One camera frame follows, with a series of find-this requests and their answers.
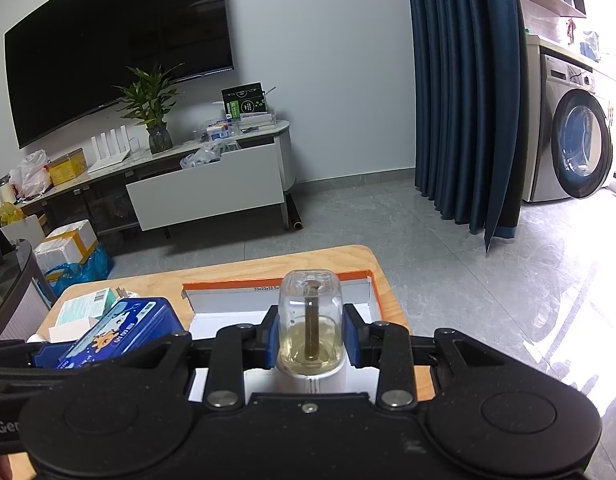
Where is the clear plastic bag with items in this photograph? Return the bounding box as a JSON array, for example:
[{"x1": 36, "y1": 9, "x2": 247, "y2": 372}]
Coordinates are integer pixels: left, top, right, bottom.
[{"x1": 180, "y1": 140, "x2": 241, "y2": 170}]

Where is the white box with yellow tape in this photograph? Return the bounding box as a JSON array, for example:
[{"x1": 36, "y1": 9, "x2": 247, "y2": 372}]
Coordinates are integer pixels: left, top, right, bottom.
[{"x1": 44, "y1": 220, "x2": 99, "y2": 261}]

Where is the white laundry counter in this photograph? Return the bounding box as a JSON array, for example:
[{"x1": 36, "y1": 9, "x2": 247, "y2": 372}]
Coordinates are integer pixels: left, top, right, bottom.
[{"x1": 523, "y1": 30, "x2": 616, "y2": 86}]

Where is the black and green box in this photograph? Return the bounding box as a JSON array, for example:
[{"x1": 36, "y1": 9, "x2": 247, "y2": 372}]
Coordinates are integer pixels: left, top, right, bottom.
[{"x1": 221, "y1": 81, "x2": 267, "y2": 120}]

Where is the white router with antennas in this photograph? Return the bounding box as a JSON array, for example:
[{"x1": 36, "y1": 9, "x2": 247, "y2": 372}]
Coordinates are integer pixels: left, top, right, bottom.
[{"x1": 85, "y1": 130, "x2": 131, "y2": 168}]

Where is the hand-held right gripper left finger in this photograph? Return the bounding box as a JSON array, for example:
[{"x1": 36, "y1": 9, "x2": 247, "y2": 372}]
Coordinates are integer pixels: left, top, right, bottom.
[{"x1": 155, "y1": 305, "x2": 281, "y2": 408}]

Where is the white orange-edged cardboard box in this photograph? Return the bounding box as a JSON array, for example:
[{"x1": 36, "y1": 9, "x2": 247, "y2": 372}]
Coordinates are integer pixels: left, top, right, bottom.
[{"x1": 182, "y1": 269, "x2": 386, "y2": 401}]

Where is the blue cartoon packet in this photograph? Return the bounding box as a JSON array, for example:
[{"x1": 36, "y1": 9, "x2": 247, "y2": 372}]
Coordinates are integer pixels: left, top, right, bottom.
[{"x1": 58, "y1": 296, "x2": 185, "y2": 371}]

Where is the white small carton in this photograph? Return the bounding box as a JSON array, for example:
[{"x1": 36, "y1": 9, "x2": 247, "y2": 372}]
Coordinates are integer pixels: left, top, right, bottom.
[{"x1": 48, "y1": 315, "x2": 103, "y2": 343}]

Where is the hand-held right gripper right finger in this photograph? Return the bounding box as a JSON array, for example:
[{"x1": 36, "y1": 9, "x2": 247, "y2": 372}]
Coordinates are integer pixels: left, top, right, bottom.
[{"x1": 342, "y1": 304, "x2": 494, "y2": 409}]

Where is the clear storage box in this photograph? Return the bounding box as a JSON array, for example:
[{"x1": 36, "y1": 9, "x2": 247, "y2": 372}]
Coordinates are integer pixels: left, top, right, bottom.
[{"x1": 193, "y1": 119, "x2": 239, "y2": 143}]

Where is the yellow plastic bag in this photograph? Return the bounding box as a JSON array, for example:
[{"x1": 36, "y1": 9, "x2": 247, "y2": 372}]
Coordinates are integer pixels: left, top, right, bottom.
[{"x1": 0, "y1": 201, "x2": 27, "y2": 227}]

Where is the blue plastic bag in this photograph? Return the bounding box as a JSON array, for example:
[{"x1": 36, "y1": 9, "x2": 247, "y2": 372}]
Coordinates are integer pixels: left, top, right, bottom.
[{"x1": 45, "y1": 245, "x2": 113, "y2": 296}]

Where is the dark blue curtain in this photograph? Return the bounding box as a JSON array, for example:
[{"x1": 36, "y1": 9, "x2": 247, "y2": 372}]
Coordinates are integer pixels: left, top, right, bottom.
[{"x1": 404, "y1": 0, "x2": 526, "y2": 255}]

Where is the blue cloth item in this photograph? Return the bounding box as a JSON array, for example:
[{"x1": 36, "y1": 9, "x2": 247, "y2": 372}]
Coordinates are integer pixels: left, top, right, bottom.
[{"x1": 580, "y1": 31, "x2": 601, "y2": 61}]

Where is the white foam box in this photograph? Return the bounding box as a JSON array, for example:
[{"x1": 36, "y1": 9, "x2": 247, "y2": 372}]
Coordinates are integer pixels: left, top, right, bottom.
[{"x1": 32, "y1": 240, "x2": 88, "y2": 281}]

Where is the clear acrylic organiser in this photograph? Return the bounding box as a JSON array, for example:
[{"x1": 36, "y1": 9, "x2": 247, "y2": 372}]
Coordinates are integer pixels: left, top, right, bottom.
[{"x1": 238, "y1": 107, "x2": 279, "y2": 133}]

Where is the white plastic bag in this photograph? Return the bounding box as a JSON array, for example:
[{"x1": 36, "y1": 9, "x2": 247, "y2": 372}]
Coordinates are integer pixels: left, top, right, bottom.
[{"x1": 8, "y1": 150, "x2": 52, "y2": 200}]

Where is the television cabinet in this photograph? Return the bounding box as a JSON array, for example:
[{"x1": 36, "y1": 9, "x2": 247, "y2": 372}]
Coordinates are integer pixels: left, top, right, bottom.
[{"x1": 0, "y1": 119, "x2": 293, "y2": 261}]

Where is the silver washing machine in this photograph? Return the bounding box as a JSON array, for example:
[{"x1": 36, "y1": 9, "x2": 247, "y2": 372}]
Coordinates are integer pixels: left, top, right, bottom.
[{"x1": 522, "y1": 47, "x2": 615, "y2": 204}]

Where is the bamboo plant in glass vase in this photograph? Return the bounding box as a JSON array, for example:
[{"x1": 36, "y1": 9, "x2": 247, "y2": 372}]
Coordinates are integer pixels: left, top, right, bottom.
[{"x1": 112, "y1": 62, "x2": 185, "y2": 155}]

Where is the teal medicine box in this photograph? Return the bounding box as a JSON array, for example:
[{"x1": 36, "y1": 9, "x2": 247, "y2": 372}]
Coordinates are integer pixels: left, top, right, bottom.
[{"x1": 55, "y1": 287, "x2": 119, "y2": 328}]

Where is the white cabinet drawer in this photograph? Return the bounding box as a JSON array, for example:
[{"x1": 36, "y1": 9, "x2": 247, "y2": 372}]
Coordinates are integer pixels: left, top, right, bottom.
[{"x1": 126, "y1": 140, "x2": 286, "y2": 232}]

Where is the black tube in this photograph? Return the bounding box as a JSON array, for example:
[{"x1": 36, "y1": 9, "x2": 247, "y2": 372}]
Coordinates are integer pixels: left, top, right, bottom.
[{"x1": 283, "y1": 192, "x2": 306, "y2": 232}]

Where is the black television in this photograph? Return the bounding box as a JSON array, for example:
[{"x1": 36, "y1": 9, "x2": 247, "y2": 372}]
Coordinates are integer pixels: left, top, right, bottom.
[{"x1": 4, "y1": 0, "x2": 235, "y2": 150}]

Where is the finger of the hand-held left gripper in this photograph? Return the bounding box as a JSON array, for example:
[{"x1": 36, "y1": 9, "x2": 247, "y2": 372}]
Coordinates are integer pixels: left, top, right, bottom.
[
  {"x1": 0, "y1": 366, "x2": 63, "y2": 403},
  {"x1": 0, "y1": 340, "x2": 71, "y2": 371}
]

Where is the mosquito repellent heater with bottle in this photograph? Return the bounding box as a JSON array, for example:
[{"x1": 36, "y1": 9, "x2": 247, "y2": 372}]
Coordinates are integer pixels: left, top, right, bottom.
[{"x1": 277, "y1": 269, "x2": 347, "y2": 395}]

